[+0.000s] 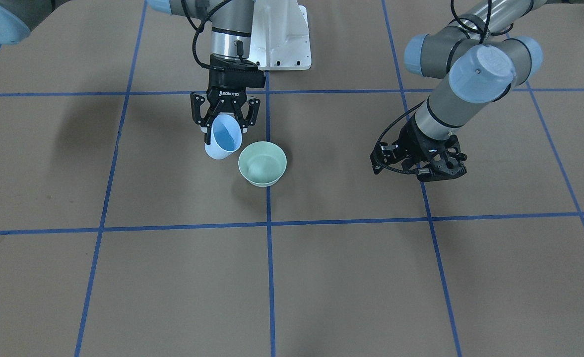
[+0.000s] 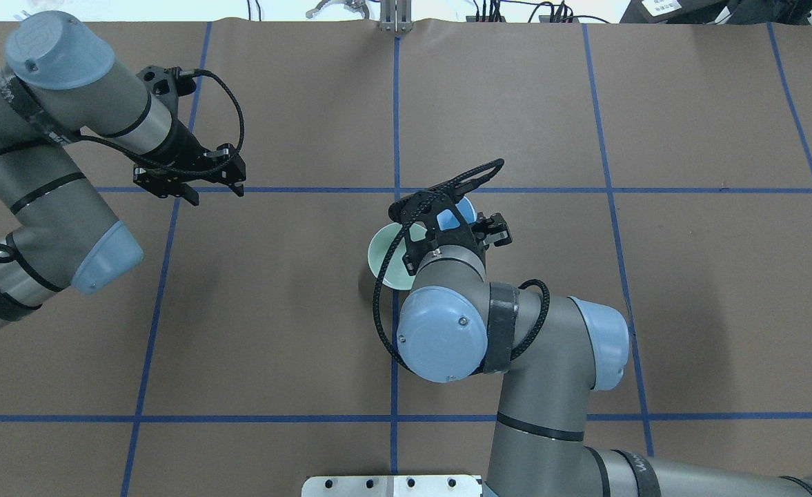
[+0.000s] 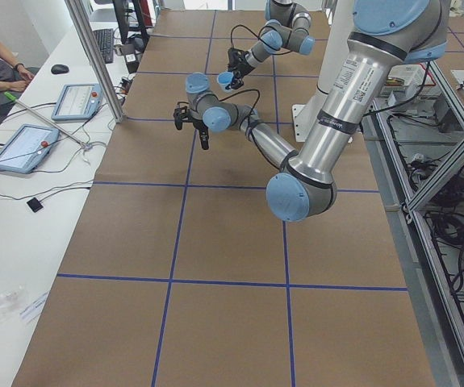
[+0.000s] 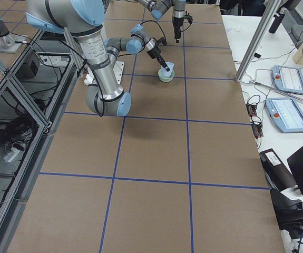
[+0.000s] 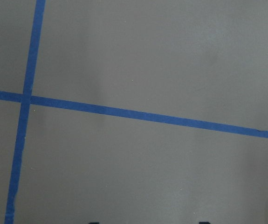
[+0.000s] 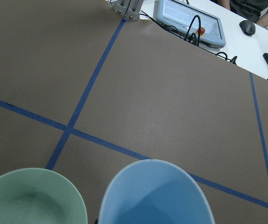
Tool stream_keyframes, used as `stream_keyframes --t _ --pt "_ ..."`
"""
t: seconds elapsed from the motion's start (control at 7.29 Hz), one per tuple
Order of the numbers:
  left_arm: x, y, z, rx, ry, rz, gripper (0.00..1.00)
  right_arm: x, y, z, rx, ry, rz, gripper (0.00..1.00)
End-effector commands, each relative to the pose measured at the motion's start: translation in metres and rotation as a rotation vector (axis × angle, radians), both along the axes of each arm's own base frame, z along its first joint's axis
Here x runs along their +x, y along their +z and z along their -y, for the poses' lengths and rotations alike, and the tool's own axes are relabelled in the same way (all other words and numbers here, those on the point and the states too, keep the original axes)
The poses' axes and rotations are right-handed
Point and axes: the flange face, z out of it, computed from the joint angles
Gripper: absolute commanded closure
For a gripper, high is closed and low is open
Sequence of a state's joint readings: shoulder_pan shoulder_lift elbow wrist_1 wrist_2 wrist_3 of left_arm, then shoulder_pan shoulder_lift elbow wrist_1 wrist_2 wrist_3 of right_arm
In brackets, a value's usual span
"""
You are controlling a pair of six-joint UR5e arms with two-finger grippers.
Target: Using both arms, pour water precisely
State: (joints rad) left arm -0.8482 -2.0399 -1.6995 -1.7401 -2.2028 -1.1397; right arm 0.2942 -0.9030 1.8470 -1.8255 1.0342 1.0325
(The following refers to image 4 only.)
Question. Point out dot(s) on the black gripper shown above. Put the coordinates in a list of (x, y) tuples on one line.
[(176, 23), (155, 54)]

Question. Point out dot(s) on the light blue plastic cup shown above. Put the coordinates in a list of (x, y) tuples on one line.
[(166, 69)]

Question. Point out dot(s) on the mint green ceramic bowl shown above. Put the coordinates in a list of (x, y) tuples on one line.
[(166, 79)]

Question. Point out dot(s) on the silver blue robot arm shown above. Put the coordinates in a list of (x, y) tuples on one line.
[(158, 9), (84, 20)]

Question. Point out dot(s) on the black water bottle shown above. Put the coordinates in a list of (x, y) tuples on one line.
[(278, 17)]

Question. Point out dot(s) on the orange black electronics board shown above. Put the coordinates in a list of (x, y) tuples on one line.
[(255, 120)]

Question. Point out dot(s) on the far teach pendant tablet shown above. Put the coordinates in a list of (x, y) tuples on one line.
[(288, 79)]

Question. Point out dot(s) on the teach pendant tablet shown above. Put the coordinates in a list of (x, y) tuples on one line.
[(288, 79), (285, 114)]

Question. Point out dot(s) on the near teach pendant tablet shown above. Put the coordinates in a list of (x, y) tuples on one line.
[(285, 114)]

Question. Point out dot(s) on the black label printer box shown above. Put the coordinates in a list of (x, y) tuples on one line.
[(277, 172)]

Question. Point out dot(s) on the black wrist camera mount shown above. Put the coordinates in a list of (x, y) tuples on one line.
[(162, 41), (189, 18)]

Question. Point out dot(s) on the white camera mast pedestal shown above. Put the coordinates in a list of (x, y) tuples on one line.
[(118, 72)]

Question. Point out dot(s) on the aluminium frame post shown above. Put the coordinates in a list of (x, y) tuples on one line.
[(262, 27)]

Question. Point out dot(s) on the black box under frame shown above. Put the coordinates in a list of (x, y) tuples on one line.
[(29, 67)]

